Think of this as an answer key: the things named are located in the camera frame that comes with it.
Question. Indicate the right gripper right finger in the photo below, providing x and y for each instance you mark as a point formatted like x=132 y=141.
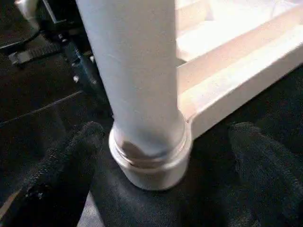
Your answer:
x=270 y=175

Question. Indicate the white plastic table top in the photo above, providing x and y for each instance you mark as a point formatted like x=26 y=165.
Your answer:
x=236 y=61

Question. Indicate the black work mat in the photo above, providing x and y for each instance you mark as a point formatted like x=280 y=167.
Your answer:
x=42 y=104

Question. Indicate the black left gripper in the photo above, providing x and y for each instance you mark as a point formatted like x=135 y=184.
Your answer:
x=61 y=23

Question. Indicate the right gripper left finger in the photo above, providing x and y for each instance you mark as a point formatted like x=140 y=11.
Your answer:
x=52 y=179

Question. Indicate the white plastic table leg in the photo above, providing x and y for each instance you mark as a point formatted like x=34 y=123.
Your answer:
x=135 y=71

